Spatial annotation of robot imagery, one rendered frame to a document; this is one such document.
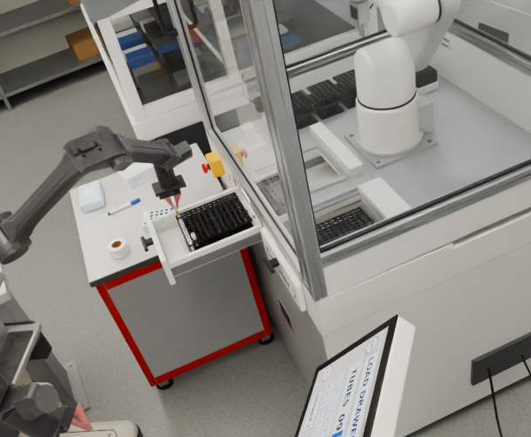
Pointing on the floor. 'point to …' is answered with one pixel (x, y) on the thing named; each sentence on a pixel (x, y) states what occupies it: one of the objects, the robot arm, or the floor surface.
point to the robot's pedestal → (65, 387)
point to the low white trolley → (140, 302)
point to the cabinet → (443, 329)
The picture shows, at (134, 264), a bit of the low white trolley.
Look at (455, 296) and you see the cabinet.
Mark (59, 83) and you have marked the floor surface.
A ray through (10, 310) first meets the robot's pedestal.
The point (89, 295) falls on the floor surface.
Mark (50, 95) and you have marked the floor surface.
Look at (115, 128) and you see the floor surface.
